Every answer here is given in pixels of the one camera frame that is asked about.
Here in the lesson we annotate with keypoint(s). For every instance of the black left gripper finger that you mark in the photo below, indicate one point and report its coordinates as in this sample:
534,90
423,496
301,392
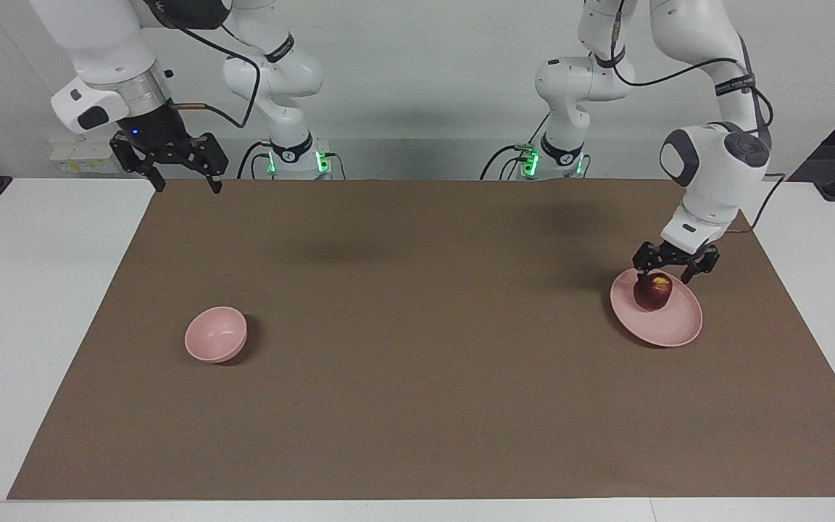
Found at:
644,259
707,262

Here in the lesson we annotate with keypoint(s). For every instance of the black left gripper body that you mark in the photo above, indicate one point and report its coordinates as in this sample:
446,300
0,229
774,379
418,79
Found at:
675,256

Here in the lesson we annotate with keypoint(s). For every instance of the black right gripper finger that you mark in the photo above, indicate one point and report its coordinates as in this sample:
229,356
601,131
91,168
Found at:
131,158
211,156

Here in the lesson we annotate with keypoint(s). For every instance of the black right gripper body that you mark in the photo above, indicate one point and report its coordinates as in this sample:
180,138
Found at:
160,134

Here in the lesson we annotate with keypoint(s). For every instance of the red apple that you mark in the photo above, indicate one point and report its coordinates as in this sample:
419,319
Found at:
653,293

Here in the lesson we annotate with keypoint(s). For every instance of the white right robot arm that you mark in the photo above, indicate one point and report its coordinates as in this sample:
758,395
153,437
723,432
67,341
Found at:
98,43

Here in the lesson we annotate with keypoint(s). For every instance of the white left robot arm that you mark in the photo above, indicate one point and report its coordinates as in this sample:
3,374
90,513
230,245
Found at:
715,174

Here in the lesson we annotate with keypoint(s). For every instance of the pink plate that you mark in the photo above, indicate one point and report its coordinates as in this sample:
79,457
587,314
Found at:
667,325

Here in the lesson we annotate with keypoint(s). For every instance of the pink bowl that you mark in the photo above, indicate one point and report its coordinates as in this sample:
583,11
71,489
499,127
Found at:
214,335

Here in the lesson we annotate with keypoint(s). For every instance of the white power strip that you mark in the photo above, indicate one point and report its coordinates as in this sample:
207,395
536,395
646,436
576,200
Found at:
80,156

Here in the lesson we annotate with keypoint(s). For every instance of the brown table mat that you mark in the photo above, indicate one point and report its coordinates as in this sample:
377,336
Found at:
417,362

